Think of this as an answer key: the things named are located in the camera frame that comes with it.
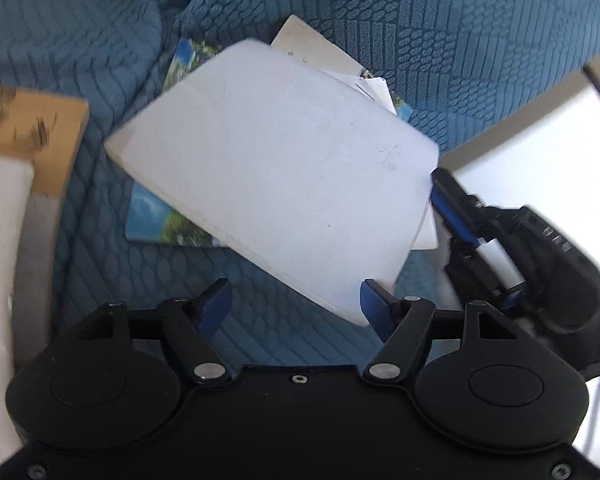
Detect large tan painting-cover book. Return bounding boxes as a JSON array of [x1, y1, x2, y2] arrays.
[[0, 82, 90, 198]]

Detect blue quilted sofa cover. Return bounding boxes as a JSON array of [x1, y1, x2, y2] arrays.
[[0, 0, 600, 376]]

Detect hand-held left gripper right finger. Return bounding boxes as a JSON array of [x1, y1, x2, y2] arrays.
[[360, 279, 520, 387]]

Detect white book black calligraphy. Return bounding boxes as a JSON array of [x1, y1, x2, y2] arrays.
[[0, 150, 37, 466]]

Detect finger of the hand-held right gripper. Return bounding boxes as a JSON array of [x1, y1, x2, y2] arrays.
[[442, 241, 527, 312], [429, 167, 502, 250]]

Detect landscape photo booklet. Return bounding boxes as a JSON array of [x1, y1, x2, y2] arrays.
[[125, 37, 413, 248]]

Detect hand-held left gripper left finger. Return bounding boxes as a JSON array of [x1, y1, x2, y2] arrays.
[[75, 277, 233, 387]]

